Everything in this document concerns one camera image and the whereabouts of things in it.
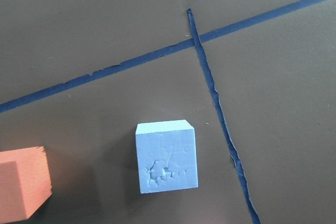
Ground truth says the left orange foam block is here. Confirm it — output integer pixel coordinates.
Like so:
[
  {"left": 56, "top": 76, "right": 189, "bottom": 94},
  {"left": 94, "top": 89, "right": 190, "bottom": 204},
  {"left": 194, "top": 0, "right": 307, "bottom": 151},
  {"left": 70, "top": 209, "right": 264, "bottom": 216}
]
[{"left": 1, "top": 146, "right": 52, "bottom": 223}]

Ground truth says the light blue foam block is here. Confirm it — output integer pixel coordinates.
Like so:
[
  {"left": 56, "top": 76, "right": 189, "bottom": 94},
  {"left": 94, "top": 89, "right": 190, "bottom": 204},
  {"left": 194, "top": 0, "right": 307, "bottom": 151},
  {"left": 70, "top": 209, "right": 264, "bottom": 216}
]
[{"left": 135, "top": 120, "right": 198, "bottom": 194}]

